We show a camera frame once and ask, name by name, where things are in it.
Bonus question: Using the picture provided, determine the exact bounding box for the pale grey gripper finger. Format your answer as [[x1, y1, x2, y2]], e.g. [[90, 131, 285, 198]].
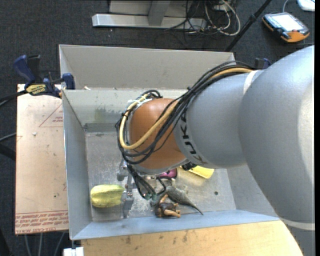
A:
[[121, 184, 135, 219], [116, 159, 128, 182]]

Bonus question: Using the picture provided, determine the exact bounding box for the yellow-green toy fruit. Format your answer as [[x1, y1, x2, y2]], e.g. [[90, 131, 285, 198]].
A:
[[89, 184, 126, 209]]

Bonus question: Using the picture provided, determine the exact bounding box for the grey metal bin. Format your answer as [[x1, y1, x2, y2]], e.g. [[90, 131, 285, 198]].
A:
[[58, 44, 281, 241]]

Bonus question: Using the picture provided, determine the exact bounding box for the pink rounded toy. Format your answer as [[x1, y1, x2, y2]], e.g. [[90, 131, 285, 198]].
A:
[[159, 168, 178, 180]]

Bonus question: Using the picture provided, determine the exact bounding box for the brown toy animal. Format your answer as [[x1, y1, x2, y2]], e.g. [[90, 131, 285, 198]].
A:
[[154, 193, 182, 219]]

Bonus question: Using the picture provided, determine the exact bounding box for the yellow sponge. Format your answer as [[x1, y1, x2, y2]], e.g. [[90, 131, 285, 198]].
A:
[[187, 164, 215, 180]]

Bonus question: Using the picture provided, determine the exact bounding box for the brown cardboard board, red print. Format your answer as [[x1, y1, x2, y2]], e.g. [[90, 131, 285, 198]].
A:
[[14, 83, 70, 236]]

